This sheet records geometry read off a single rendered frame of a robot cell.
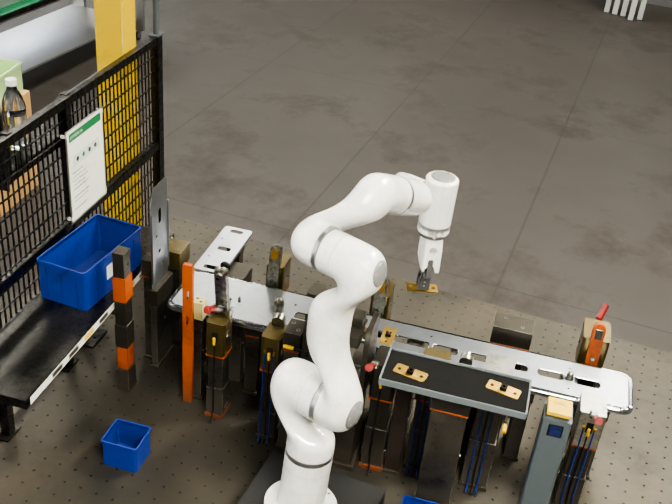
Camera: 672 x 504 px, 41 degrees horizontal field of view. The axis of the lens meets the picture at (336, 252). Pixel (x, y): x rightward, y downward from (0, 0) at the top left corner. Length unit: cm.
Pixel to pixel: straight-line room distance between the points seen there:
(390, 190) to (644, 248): 374
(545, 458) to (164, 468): 105
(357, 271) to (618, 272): 350
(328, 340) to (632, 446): 128
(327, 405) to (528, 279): 302
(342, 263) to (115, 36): 144
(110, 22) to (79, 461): 137
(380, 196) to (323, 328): 32
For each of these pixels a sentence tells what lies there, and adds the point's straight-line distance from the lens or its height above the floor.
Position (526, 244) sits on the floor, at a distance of 534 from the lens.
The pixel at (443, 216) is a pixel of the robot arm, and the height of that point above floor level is 150.
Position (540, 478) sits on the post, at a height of 95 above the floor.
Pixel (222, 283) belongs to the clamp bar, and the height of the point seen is 117.
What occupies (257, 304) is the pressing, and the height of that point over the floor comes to 100.
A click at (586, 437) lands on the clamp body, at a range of 254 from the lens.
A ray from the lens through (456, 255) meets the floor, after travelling 510.
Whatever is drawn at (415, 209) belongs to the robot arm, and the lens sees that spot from 212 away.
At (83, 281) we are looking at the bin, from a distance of 265.
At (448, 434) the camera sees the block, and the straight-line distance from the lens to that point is 238.
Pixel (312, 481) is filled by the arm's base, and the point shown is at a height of 95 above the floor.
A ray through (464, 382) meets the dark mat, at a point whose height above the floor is 116.
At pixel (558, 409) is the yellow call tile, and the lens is 232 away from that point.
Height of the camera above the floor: 260
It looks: 31 degrees down
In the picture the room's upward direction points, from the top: 6 degrees clockwise
